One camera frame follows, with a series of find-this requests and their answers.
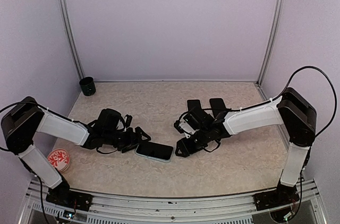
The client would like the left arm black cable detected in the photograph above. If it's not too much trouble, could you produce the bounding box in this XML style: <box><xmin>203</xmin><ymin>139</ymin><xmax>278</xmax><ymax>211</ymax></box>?
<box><xmin>0</xmin><ymin>101</ymin><xmax>128</xmax><ymax>156</ymax></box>

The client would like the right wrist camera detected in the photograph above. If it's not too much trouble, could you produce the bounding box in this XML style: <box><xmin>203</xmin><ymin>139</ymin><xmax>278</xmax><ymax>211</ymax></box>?
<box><xmin>174</xmin><ymin>108</ymin><xmax>214</xmax><ymax>138</ymax></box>

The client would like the right aluminium frame post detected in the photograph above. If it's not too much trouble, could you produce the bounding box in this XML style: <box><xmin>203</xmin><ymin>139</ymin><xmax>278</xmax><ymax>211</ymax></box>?
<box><xmin>257</xmin><ymin>0</ymin><xmax>284</xmax><ymax>87</ymax></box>

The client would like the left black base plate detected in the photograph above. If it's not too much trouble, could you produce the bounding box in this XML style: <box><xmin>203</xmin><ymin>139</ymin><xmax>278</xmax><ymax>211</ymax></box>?
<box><xmin>46</xmin><ymin>185</ymin><xmax>93</xmax><ymax>212</ymax></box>

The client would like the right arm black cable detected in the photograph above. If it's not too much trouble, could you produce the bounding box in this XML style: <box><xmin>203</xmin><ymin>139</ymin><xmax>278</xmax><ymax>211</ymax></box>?
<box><xmin>177</xmin><ymin>65</ymin><xmax>338</xmax><ymax>140</ymax></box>

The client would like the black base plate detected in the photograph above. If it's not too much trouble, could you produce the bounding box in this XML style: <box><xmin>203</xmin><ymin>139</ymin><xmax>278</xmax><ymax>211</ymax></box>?
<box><xmin>253</xmin><ymin>181</ymin><xmax>300</xmax><ymax>211</ymax></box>
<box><xmin>46</xmin><ymin>185</ymin><xmax>93</xmax><ymax>212</ymax></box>

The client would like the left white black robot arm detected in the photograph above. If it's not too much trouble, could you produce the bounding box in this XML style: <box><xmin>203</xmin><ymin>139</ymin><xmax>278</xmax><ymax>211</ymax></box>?
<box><xmin>1</xmin><ymin>97</ymin><xmax>151</xmax><ymax>205</ymax></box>

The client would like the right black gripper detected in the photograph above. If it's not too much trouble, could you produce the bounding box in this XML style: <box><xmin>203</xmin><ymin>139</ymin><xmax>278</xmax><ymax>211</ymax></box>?
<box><xmin>175</xmin><ymin>126</ymin><xmax>211</xmax><ymax>157</ymax></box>

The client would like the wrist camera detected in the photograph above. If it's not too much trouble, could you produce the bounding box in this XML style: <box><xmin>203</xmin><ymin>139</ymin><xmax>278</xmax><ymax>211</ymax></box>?
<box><xmin>174</xmin><ymin>108</ymin><xmax>214</xmax><ymax>138</ymax></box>
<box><xmin>93</xmin><ymin>108</ymin><xmax>132</xmax><ymax>132</ymax></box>

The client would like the large black smartphone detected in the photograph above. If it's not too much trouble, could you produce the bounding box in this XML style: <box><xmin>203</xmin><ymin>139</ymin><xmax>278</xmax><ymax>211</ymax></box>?
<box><xmin>209</xmin><ymin>98</ymin><xmax>226</xmax><ymax>111</ymax></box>

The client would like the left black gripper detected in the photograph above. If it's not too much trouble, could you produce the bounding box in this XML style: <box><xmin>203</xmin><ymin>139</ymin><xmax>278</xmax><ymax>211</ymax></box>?
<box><xmin>104</xmin><ymin>126</ymin><xmax>151</xmax><ymax>153</ymax></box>

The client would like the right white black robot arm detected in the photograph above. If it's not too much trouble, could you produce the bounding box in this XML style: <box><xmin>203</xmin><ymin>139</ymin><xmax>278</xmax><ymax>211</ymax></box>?
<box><xmin>174</xmin><ymin>87</ymin><xmax>317</xmax><ymax>209</ymax></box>

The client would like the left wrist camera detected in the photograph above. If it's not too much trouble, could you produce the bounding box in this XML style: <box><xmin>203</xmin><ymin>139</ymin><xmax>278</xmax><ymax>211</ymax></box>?
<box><xmin>93</xmin><ymin>108</ymin><xmax>132</xmax><ymax>132</ymax></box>

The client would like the red white round dish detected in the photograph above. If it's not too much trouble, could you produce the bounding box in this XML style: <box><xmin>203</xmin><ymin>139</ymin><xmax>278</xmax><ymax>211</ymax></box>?
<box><xmin>47</xmin><ymin>148</ymin><xmax>71</xmax><ymax>172</ymax></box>

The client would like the aluminium frame post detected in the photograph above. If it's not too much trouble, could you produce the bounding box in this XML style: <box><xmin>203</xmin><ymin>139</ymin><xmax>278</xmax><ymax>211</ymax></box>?
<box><xmin>257</xmin><ymin>0</ymin><xmax>284</xmax><ymax>87</ymax></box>
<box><xmin>58</xmin><ymin>0</ymin><xmax>84</xmax><ymax>80</ymax></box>

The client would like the light blue phone case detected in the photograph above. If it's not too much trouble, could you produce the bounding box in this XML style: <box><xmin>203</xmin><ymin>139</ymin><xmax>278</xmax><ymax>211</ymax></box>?
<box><xmin>134</xmin><ymin>141</ymin><xmax>174</xmax><ymax>163</ymax></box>

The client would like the front aluminium rail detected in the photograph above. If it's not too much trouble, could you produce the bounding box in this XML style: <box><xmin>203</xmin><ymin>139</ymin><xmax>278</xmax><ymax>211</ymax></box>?
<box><xmin>17</xmin><ymin>178</ymin><xmax>329</xmax><ymax>224</ymax></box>

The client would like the left aluminium frame post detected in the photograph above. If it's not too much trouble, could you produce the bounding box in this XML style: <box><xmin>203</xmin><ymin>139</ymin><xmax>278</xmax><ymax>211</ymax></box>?
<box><xmin>58</xmin><ymin>0</ymin><xmax>84</xmax><ymax>80</ymax></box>

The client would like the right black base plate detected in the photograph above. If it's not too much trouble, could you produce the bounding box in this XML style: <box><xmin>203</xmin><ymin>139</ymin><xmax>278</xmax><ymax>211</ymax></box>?
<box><xmin>253</xmin><ymin>181</ymin><xmax>300</xmax><ymax>211</ymax></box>

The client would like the dark green cup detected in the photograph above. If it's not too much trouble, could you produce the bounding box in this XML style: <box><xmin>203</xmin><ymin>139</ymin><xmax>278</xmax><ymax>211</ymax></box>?
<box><xmin>79</xmin><ymin>76</ymin><xmax>96</xmax><ymax>97</ymax></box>

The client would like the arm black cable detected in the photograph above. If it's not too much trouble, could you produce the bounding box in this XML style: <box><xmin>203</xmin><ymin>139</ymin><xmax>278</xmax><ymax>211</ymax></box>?
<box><xmin>177</xmin><ymin>65</ymin><xmax>338</xmax><ymax>140</ymax></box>
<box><xmin>0</xmin><ymin>101</ymin><xmax>128</xmax><ymax>156</ymax></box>

